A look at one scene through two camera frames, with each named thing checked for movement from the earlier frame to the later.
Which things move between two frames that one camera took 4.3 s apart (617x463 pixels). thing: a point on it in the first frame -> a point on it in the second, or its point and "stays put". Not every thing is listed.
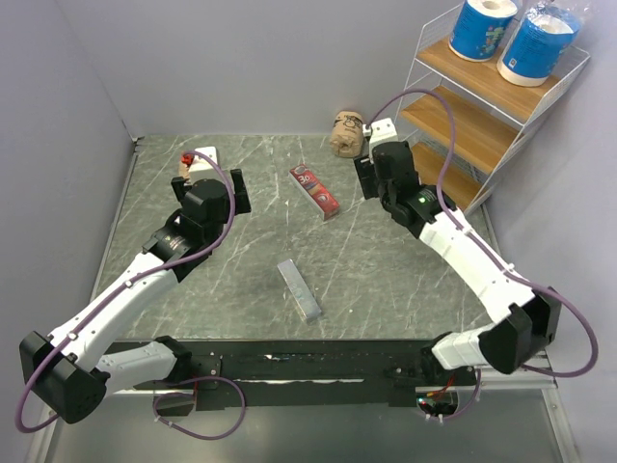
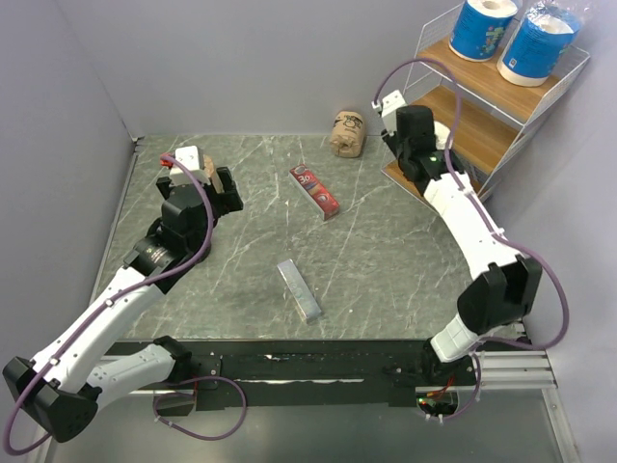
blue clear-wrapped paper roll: (543, 33) stays put
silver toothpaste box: (299, 288) stays put
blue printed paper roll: (478, 28) stays put
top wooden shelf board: (482, 80) stays put
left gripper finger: (178, 184) -> (163, 184)
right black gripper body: (386, 197) -> (401, 154)
